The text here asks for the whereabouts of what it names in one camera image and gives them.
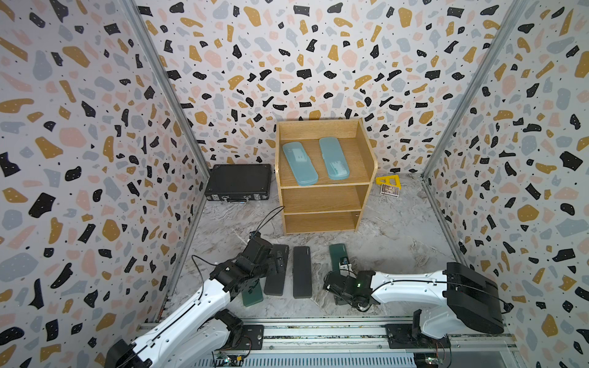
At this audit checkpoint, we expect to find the small photo card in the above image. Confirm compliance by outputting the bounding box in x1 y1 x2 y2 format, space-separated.
380 184 400 198

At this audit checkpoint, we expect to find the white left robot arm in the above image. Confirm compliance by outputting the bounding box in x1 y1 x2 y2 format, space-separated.
104 231 288 367

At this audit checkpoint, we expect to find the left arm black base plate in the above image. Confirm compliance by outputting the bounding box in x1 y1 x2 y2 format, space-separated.
221 324 265 351

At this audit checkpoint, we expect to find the black right pencil case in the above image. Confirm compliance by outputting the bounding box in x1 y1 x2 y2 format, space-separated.
293 246 312 299

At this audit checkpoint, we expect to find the light blue pencil case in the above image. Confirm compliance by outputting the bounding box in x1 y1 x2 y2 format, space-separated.
319 136 351 180
282 142 318 186

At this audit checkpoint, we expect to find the wooden three-tier shelf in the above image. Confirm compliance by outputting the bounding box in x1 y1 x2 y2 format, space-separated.
275 119 378 235

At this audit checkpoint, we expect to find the yellow triangle ruler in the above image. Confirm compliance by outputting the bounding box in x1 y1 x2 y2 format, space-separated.
375 175 402 190

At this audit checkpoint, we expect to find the black left pencil case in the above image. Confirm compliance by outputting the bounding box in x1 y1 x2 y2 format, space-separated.
264 245 290 296

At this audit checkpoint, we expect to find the black pencil case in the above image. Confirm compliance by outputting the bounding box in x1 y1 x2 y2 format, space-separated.
264 245 290 296
293 246 312 299

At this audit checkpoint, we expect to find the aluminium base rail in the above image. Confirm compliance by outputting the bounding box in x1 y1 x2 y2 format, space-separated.
187 317 525 367

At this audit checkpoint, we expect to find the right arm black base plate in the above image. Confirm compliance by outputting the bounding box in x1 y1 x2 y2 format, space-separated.
384 324 450 350

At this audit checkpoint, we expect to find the black briefcase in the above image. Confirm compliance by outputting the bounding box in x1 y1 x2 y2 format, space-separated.
205 164 272 202

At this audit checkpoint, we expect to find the dark green pencil case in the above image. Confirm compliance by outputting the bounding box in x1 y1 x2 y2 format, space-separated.
242 282 263 308
329 243 350 272

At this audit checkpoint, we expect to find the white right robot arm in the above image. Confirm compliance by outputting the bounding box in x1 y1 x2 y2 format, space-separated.
323 262 510 340

